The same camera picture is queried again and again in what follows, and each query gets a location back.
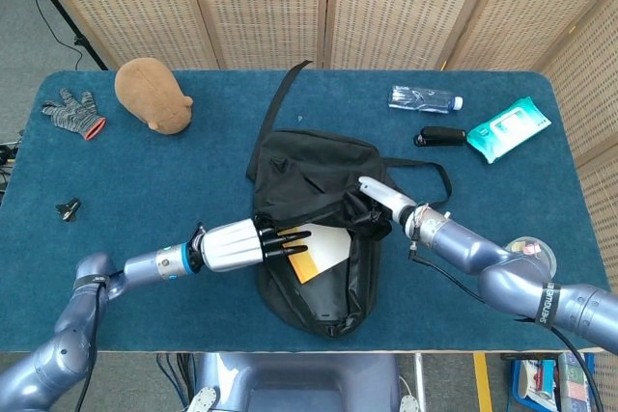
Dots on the blue carpet table cover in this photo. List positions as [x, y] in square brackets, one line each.
[145, 175]

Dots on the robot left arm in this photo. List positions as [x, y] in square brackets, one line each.
[145, 267]

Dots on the robot right five-finger hand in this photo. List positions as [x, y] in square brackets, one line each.
[388, 202]

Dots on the black bag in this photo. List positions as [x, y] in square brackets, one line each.
[309, 166]

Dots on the black tripod stand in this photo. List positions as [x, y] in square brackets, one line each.
[63, 16]

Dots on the clear tub of binder clips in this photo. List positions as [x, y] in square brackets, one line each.
[543, 253]

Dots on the teal wet wipes pack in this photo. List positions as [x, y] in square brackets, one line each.
[509, 129]

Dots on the grey knit glove orange cuff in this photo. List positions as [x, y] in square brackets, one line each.
[70, 113]

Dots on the blue-grey robot torso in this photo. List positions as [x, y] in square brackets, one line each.
[299, 383]

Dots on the brown plush capybara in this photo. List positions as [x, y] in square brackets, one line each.
[149, 93]

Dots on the white and yellow book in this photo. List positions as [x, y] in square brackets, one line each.
[326, 248]

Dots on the small black binder clip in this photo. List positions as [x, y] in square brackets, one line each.
[68, 208]

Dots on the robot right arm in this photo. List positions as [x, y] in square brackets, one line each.
[483, 250]

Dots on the colourful boxes under table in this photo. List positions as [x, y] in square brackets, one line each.
[550, 376]

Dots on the robot left five-finger hand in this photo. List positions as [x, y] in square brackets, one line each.
[227, 248]

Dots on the clear plastic water bottle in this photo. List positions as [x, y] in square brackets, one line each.
[420, 99]

